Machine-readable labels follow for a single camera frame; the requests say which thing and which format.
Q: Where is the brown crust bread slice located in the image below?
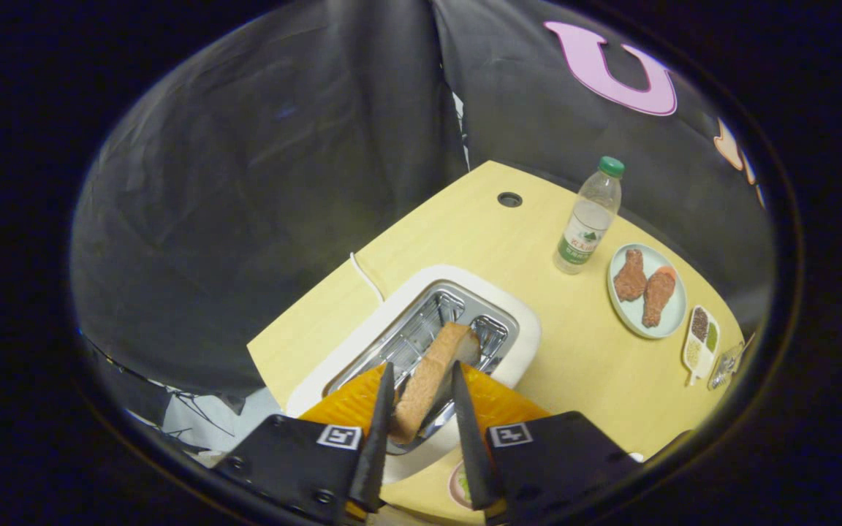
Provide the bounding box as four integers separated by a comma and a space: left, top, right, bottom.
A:
390, 322, 482, 445

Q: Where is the pale green plate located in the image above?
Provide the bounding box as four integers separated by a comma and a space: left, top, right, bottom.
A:
607, 243, 688, 340

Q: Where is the brown chicken drumstick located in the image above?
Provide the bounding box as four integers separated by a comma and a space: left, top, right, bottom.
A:
642, 272, 678, 328
613, 249, 648, 302

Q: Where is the white toaster cable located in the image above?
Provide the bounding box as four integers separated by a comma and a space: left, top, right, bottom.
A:
350, 252, 387, 304

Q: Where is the white toaster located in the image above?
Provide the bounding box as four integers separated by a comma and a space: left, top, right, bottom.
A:
286, 264, 542, 484

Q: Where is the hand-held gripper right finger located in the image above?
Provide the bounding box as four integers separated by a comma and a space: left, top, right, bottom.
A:
452, 360, 641, 524

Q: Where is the clear plastic water bottle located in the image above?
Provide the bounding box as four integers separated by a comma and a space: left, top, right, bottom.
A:
553, 156, 625, 275

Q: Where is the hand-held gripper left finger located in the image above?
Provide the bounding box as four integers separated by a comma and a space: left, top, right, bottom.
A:
213, 362, 396, 524

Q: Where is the pink plate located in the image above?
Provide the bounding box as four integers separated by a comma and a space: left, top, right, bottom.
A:
448, 459, 482, 512

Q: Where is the white divided bean dish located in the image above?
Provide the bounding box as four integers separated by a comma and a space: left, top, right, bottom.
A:
682, 305, 721, 386

